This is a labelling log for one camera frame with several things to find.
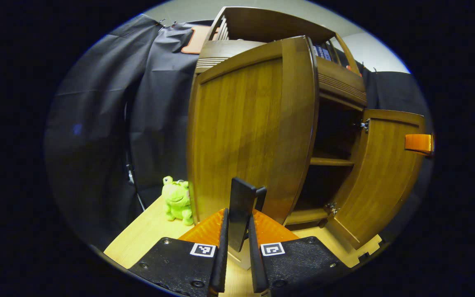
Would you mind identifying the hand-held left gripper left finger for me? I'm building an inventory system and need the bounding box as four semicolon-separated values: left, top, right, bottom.
128;208;229;297

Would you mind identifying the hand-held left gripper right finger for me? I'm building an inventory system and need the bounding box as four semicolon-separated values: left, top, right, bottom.
248;208;351;295

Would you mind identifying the wooden shoe cabinet door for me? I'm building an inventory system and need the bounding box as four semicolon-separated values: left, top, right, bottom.
187;36;320;269
326;109;426;250

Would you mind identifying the black door handle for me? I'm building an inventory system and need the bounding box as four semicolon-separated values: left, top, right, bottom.
228;177;267;253

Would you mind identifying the wooden double-door shoe cabinet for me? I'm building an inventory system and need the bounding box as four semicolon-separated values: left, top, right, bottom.
187;6;426;271

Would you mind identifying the green plush toy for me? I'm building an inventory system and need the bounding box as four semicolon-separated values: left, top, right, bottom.
162;176;194;226

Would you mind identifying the wooden inner shelf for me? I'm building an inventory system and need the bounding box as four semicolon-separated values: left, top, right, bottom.
310;158;355;167

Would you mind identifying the black backdrop cloth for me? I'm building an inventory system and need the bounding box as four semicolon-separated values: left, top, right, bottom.
45;14;435;248

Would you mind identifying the black cable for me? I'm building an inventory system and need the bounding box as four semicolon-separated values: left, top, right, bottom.
123;99;146;212

